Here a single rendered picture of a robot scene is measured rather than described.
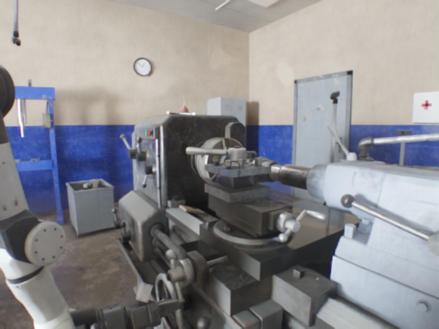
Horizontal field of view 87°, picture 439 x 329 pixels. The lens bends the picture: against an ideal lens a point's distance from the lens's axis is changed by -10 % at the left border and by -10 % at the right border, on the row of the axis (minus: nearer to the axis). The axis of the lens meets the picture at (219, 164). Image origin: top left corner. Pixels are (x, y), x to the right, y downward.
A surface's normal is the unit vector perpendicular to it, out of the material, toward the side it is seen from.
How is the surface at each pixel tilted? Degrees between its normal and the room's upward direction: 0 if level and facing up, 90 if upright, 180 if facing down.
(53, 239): 87
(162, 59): 90
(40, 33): 90
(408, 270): 62
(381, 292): 90
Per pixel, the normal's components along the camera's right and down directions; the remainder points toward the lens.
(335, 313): -0.49, -0.76
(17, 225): 0.94, 0.00
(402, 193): -0.83, -0.07
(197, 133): 0.54, 0.11
